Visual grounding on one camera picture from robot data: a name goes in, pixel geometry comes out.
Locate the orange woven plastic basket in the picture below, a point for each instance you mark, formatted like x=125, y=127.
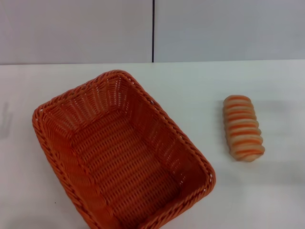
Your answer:
x=124, y=152

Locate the orange striped bread loaf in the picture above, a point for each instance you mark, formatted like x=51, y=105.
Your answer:
x=243, y=128

